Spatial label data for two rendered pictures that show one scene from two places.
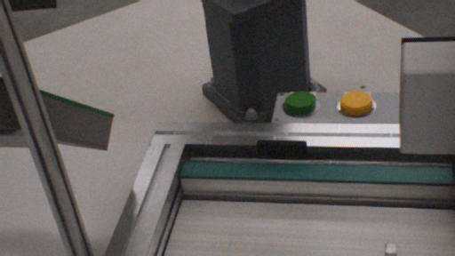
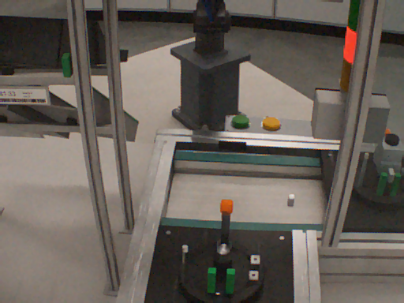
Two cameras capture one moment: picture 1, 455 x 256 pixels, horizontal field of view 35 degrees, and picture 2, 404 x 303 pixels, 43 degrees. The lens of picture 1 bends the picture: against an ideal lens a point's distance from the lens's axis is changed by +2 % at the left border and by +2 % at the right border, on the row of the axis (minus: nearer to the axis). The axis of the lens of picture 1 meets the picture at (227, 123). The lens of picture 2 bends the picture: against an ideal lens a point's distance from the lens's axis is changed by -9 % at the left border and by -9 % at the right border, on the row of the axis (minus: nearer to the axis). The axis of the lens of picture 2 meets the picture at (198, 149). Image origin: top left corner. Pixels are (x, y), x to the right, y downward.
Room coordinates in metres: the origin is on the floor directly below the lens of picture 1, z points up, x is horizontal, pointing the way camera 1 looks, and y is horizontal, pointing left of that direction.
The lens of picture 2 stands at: (-0.26, 0.18, 1.65)
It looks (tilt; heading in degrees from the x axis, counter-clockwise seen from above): 36 degrees down; 350
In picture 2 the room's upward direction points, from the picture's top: straight up
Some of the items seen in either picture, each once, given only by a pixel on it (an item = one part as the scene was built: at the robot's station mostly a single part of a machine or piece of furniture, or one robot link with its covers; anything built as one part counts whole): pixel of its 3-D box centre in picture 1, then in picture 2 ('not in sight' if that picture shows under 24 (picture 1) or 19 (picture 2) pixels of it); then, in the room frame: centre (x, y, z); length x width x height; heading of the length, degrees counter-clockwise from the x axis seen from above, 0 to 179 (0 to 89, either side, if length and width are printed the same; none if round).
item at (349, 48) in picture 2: not in sight; (361, 44); (0.39, -0.18, 1.33); 0.05 x 0.05 x 0.05
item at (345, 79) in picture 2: not in sight; (357, 73); (0.39, -0.18, 1.28); 0.05 x 0.05 x 0.05
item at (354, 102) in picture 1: (356, 105); (271, 125); (0.74, -0.16, 0.96); 0.04 x 0.04 x 0.02
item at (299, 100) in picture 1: (300, 105); (240, 122); (0.75, -0.10, 0.96); 0.04 x 0.04 x 0.02
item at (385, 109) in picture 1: (356, 124); (270, 136); (0.74, -0.16, 0.93); 0.21 x 0.07 x 0.06; 75
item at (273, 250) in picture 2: not in sight; (222, 262); (0.30, 0.04, 1.01); 0.24 x 0.24 x 0.13; 75
